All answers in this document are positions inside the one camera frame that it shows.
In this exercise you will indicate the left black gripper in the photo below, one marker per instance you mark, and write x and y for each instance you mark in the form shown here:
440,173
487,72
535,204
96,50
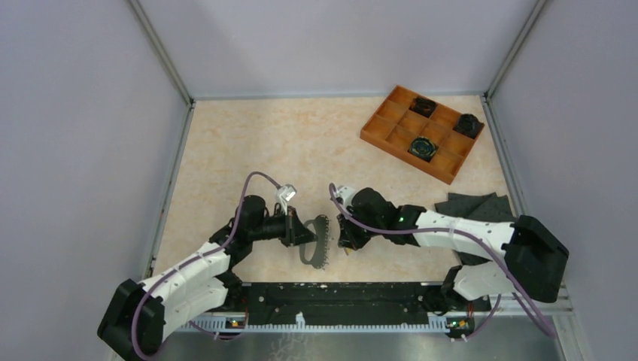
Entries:
296,232

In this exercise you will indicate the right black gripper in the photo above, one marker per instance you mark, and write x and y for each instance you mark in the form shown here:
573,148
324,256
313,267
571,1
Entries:
348,237

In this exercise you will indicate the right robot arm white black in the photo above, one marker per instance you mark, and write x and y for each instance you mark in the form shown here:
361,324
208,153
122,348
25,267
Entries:
522,256

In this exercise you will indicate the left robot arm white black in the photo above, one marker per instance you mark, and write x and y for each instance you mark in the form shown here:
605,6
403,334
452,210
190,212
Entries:
143,314

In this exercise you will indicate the black foam mat lower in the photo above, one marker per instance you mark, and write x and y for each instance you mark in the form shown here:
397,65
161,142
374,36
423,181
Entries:
471,259

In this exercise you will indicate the orange compartment tray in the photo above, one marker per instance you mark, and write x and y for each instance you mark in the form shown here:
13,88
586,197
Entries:
393,127

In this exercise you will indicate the black rolled item top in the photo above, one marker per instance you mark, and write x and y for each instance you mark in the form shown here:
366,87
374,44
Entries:
423,106

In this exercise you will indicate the black rolled item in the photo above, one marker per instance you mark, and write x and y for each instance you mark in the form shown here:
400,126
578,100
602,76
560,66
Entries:
468,125
423,106

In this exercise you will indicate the black rolled item right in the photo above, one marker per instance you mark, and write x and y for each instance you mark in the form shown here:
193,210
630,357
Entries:
468,125

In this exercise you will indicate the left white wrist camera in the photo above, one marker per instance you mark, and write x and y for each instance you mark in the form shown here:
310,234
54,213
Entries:
283,196

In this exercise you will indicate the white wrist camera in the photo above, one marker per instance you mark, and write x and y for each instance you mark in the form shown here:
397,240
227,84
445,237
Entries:
283,196
343,195

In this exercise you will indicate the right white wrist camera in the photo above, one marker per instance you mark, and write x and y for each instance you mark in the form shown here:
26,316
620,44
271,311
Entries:
343,195

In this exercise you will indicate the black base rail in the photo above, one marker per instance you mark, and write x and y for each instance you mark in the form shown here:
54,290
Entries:
344,304

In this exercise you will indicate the grey slotted cable duct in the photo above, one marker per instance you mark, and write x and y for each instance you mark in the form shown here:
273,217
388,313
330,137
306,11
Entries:
454,324

